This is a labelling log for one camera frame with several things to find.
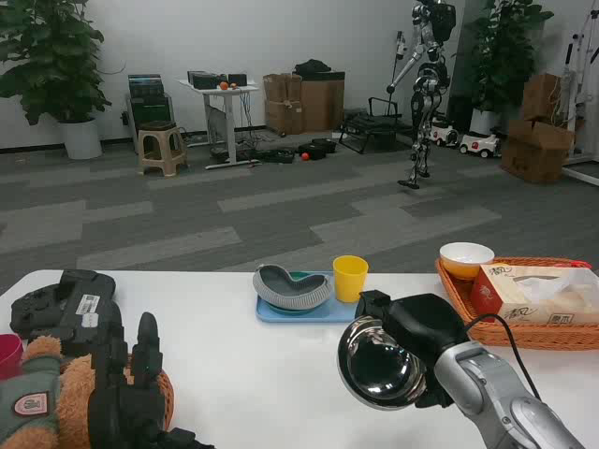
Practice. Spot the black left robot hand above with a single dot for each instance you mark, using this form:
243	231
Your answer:
117	411

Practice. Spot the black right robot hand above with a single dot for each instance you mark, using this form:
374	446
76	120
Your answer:
423	318

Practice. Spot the shiny metal bowl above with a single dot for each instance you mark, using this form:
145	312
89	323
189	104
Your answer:
379	374

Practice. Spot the white and orange bowl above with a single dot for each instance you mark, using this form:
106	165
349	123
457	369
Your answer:
465	262

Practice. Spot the round brown wicker basket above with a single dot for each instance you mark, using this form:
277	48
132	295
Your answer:
166	397

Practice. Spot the yellow plastic cup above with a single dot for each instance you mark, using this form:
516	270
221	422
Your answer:
350	280

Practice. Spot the brown teddy bear green vest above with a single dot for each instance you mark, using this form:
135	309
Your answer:
33	388

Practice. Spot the red and white tissue box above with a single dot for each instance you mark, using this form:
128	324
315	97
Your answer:
515	299

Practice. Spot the orange rectangular wicker tray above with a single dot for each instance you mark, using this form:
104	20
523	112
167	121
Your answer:
515	339

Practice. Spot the light blue tray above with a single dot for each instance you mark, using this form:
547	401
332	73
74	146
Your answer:
323	313

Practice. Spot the grey knitted basket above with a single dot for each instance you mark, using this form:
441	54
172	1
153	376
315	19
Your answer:
304	297

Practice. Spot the red plastic cup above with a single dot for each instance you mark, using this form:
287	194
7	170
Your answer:
9	355

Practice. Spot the black device with white labels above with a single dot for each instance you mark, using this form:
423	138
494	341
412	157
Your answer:
89	285

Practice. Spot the teal plate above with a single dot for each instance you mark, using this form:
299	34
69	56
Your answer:
281	310

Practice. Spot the long white toy car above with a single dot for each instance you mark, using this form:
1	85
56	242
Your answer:
479	145

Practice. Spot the small white toy car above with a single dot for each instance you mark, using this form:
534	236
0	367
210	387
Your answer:
444	134

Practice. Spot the black folding cot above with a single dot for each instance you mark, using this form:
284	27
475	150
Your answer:
374	128

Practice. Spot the open brown cardboard box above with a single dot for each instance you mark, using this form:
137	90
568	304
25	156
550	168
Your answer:
536	154

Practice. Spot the black floor cases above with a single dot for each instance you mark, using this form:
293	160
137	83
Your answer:
318	149

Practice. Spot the white square plant pot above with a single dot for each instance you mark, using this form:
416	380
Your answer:
486	122

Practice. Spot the large brown cardboard box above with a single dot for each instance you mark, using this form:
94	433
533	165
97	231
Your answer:
323	103

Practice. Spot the silver black humanoid robot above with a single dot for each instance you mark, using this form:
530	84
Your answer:
428	79

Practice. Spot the upright brown cardboard box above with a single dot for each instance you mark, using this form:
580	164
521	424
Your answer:
540	98

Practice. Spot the stacked flat cardboard boxes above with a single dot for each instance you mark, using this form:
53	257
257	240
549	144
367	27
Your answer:
281	107

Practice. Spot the beige plastic stool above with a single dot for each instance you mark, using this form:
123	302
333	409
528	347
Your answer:
161	154

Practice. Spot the white stick on pole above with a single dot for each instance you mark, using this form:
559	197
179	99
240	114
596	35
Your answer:
400	47

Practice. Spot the black bag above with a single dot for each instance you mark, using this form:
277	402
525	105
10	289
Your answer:
311	68

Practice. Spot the white round plant pot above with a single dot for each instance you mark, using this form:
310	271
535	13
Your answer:
80	138

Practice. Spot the tall green leafy plant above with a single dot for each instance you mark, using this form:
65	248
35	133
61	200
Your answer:
505	51

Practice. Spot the grey computer tower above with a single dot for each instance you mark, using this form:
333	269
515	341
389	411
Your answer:
217	128

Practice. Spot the white standing desk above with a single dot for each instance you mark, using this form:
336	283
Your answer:
229	91

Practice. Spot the small black desk device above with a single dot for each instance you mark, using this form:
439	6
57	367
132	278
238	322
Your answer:
237	80

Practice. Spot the black equipment rack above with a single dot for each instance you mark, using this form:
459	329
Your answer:
150	103

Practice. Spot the large black desk device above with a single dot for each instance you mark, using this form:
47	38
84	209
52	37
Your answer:
202	80

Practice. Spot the large green leafy plant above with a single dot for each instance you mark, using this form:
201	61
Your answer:
51	61

